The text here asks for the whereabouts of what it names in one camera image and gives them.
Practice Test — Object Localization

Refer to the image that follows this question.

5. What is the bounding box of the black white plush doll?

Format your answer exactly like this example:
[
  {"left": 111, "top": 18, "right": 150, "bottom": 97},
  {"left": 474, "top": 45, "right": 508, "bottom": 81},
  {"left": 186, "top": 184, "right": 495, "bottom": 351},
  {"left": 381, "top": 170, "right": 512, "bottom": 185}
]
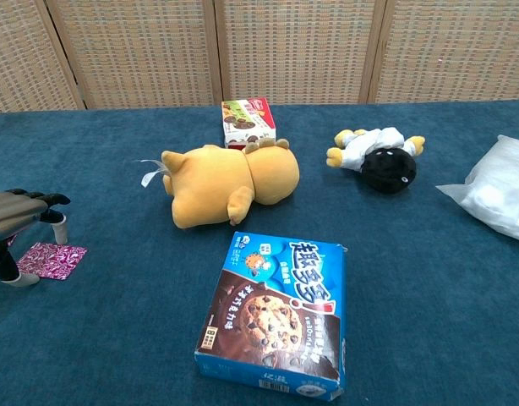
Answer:
[{"left": 325, "top": 126, "right": 427, "bottom": 195}]

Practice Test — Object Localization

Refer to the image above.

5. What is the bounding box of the blue chocolate cookie box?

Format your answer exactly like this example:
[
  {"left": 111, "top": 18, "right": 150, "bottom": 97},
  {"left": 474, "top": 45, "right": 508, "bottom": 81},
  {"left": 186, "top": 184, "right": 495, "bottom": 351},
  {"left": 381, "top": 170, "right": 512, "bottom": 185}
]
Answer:
[{"left": 194, "top": 231, "right": 349, "bottom": 403}]

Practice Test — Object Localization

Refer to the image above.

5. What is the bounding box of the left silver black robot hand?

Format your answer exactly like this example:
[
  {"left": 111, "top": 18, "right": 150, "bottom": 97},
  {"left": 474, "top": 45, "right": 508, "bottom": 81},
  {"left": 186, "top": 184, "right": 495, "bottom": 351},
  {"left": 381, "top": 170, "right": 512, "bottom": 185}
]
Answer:
[{"left": 0, "top": 188, "right": 72, "bottom": 288}]

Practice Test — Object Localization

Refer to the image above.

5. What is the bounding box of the blue carpet table cover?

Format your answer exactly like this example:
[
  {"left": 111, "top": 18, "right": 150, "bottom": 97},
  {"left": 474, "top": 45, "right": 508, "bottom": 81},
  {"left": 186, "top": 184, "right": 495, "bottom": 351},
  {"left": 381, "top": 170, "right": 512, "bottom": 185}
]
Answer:
[{"left": 0, "top": 100, "right": 519, "bottom": 406}]

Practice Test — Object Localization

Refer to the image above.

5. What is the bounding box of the wicker folding screen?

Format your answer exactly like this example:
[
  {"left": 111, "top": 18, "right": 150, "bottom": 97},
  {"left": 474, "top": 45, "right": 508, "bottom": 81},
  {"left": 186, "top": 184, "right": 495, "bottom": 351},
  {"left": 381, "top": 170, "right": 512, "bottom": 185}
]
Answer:
[{"left": 0, "top": 0, "right": 519, "bottom": 115}]

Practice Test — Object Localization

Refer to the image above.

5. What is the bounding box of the white plastic bag package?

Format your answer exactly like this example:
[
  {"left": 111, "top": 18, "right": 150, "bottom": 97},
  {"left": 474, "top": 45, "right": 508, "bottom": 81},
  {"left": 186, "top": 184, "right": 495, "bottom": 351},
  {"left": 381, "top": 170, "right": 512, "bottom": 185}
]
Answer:
[{"left": 435, "top": 134, "right": 519, "bottom": 245}]

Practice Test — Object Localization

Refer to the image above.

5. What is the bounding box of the yellow plush toy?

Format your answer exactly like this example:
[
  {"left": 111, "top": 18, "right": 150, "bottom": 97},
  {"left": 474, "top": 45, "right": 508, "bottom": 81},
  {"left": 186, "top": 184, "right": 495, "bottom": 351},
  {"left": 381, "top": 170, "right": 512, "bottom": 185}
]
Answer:
[{"left": 134, "top": 138, "right": 301, "bottom": 230}]

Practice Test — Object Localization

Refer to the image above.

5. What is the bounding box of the white red snack box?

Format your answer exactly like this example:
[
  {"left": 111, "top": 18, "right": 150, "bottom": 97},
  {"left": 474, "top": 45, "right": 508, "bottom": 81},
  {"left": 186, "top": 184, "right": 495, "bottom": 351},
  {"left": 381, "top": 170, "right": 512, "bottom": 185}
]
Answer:
[{"left": 221, "top": 98, "right": 277, "bottom": 150}]

